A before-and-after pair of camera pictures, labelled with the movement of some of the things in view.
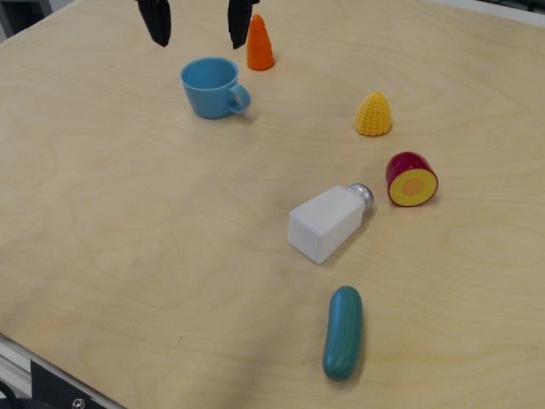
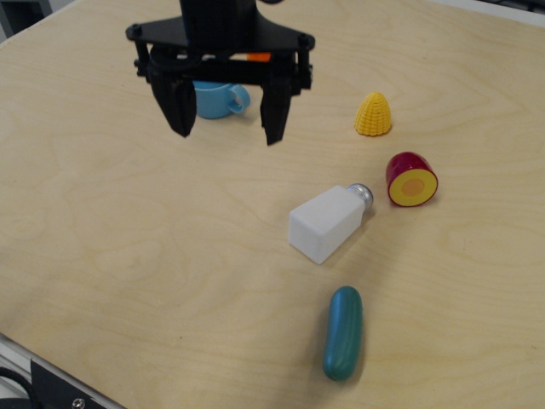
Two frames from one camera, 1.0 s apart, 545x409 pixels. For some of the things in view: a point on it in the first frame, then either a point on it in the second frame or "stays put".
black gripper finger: [239, 15] -> [275, 102]
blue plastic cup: [210, 86] stays put
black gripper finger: [157, 16] -> [175, 93]
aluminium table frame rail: [16, 372] stays put
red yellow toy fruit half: [411, 179] stays put
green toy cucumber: [343, 332] stays put
